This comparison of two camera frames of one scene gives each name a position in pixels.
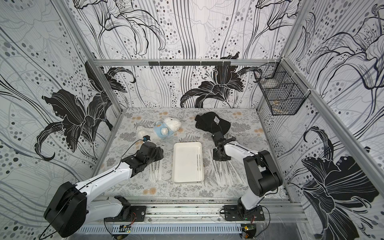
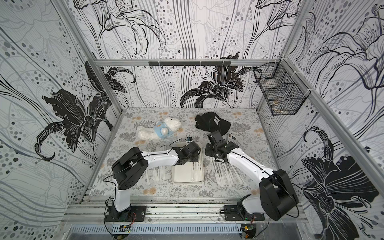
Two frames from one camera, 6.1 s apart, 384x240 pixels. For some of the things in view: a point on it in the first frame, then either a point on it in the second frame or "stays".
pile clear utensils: [226, 173] stays
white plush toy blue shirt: [164, 128] stays
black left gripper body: [157, 155] -> [193, 158]
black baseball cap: [210, 121] stays
